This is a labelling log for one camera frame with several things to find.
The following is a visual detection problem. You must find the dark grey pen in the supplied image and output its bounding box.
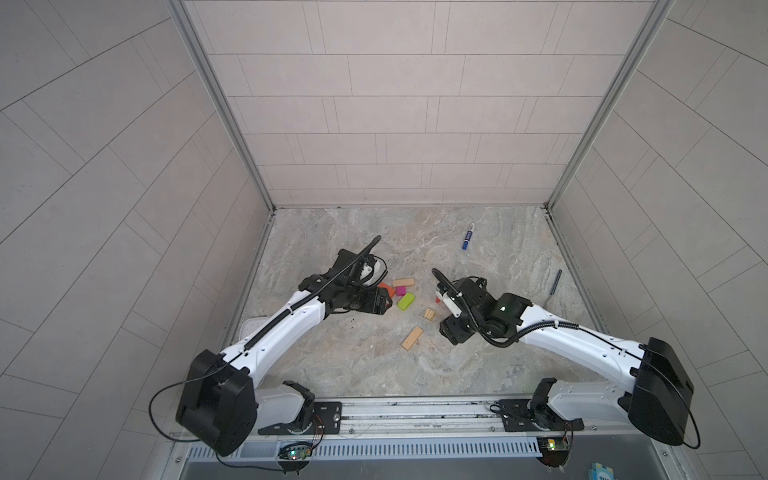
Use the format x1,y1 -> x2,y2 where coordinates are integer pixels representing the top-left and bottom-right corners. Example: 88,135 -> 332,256
548,269 -> 563,297

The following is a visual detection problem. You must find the natural wood block 31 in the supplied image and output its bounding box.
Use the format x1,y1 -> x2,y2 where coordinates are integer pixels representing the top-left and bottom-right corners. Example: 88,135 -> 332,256
392,278 -> 415,287

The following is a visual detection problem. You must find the right circuit board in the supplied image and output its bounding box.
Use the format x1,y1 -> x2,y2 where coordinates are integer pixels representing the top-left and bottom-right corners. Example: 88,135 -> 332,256
536,437 -> 571,468

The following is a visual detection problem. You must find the left circuit board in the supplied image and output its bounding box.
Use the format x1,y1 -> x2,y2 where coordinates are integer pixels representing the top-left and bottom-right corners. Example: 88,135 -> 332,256
277,442 -> 313,462

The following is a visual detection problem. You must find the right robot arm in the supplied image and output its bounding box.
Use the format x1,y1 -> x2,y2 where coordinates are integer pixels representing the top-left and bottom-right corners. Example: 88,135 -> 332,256
432,269 -> 697,446

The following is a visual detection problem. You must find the circuit board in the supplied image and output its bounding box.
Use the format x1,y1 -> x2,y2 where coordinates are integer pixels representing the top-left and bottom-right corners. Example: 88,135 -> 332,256
536,437 -> 571,468
277,442 -> 313,462

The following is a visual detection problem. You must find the orange rectangular block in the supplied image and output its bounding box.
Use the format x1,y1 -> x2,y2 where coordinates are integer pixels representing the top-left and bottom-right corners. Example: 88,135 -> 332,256
378,283 -> 396,298

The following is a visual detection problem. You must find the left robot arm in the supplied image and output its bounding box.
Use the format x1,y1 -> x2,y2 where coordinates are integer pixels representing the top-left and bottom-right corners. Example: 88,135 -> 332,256
176,248 -> 392,456

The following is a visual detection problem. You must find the aluminium mounting rail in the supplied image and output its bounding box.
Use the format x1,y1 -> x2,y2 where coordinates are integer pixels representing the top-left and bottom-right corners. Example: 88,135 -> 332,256
161,392 -> 667,445

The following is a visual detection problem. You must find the blue marker pen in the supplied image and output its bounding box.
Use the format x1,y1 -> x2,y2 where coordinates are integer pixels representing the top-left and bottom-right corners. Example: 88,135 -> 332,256
462,223 -> 475,251

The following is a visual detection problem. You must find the light blue object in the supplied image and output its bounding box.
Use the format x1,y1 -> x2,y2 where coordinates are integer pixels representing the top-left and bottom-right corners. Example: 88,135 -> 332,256
588,462 -> 615,480

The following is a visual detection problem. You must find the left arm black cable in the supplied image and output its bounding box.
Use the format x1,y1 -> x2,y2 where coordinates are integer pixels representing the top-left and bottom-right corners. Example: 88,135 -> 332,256
148,359 -> 235,445

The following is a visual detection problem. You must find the white plastic lid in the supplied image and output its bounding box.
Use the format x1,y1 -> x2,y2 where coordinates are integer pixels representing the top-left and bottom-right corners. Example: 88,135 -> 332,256
238,317 -> 269,341

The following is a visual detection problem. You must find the lime green rectangular block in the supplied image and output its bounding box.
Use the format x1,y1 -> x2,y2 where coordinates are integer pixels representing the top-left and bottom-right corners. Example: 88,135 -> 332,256
397,292 -> 415,311

